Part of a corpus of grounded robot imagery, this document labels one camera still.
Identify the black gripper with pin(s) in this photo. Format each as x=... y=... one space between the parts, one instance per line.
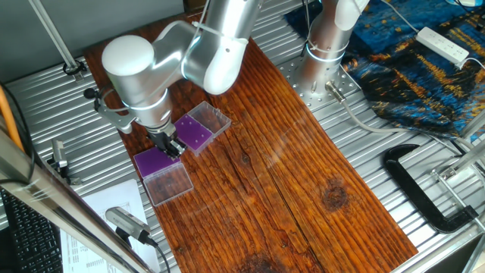
x=163 y=138

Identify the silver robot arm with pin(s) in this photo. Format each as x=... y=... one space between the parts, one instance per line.
x=129 y=68

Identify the purple pipette tip box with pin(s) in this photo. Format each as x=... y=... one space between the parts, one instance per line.
x=151 y=163
x=195 y=130

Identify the white printed paper sheets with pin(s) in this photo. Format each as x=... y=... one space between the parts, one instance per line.
x=113 y=193

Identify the brown wooden board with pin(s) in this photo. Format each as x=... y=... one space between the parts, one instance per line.
x=265 y=189

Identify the black clamp tool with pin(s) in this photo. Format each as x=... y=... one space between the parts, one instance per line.
x=58 y=151

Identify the thin metal rod with foot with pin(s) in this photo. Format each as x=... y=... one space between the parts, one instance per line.
x=54 y=34

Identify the orange tube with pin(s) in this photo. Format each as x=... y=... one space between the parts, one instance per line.
x=8 y=117

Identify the black keyboard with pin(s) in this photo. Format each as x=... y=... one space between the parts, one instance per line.
x=34 y=246

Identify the black c-clamp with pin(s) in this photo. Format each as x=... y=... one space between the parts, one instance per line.
x=407 y=186

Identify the blue patterned cloth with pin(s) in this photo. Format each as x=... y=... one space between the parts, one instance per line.
x=401 y=83

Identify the white power strip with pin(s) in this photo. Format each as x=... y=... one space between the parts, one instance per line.
x=441 y=45

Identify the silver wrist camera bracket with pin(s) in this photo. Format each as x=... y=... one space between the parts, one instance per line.
x=117 y=120

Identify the shiny metal frame bar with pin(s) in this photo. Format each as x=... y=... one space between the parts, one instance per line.
x=45 y=193

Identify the silver perforated base plate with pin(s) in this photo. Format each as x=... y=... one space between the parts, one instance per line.
x=314 y=100

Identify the aluminium frame profile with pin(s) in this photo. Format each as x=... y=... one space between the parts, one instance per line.
x=475 y=127
x=466 y=159

